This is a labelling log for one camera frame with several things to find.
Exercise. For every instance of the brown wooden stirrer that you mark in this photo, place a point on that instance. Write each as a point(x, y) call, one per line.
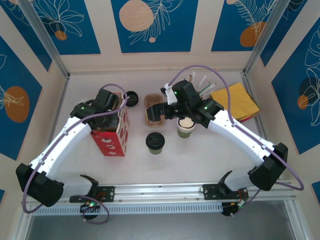
point(190, 78)

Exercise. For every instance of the brown pulp cup carrier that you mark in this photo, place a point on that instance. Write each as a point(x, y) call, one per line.
point(145, 120)
point(152, 97)

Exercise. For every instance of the yellow paper napkin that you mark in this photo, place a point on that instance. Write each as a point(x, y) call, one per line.
point(235, 100)

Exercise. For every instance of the red floral paper bag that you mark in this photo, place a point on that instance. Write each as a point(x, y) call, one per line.
point(110, 147)

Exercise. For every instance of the black plastic cup lid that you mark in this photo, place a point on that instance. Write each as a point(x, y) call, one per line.
point(135, 100)
point(155, 140)

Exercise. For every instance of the green paper cup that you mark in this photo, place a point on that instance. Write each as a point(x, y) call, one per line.
point(185, 135)
point(186, 125)
point(155, 151)

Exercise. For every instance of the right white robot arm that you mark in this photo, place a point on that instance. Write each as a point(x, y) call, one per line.
point(245, 140)

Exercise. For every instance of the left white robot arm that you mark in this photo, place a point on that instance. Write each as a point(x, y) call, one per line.
point(62, 142)

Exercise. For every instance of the green striped wrapped straw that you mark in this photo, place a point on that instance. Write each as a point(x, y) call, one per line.
point(206, 87)

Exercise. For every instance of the red paper napkin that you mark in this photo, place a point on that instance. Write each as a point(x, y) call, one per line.
point(246, 119)

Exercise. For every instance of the black mounting plate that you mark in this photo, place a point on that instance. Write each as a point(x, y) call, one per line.
point(110, 193)
point(210, 192)

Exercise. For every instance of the small circuit board green light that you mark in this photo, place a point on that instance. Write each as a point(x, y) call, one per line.
point(240, 205)
point(90, 205)

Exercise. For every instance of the aluminium frame post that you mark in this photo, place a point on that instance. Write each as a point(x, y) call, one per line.
point(265, 35)
point(47, 40)

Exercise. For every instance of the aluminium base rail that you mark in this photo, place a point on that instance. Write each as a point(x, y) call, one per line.
point(160, 192)

